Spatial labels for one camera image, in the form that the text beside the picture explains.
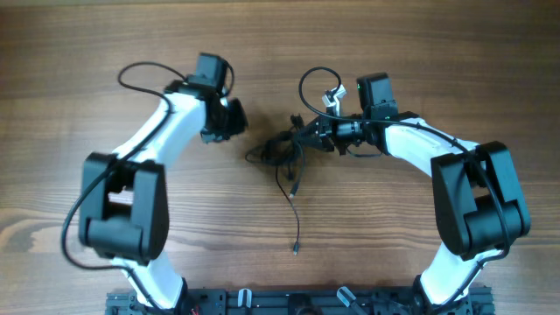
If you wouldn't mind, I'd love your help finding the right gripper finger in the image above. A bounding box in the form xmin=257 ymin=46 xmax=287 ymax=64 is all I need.
xmin=293 ymin=115 xmax=324 ymax=139
xmin=301 ymin=134 xmax=335 ymax=152

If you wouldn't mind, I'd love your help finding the long black USB cable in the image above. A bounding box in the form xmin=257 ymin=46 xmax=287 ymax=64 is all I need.
xmin=244 ymin=113 xmax=307 ymax=256

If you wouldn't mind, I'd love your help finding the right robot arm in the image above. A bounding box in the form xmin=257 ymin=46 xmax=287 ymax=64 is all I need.
xmin=294 ymin=73 xmax=531 ymax=314

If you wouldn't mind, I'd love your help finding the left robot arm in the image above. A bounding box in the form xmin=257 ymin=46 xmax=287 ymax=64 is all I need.
xmin=68 ymin=53 xmax=248 ymax=314

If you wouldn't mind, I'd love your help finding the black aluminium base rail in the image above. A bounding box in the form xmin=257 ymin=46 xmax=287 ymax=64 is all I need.
xmin=105 ymin=287 xmax=496 ymax=315

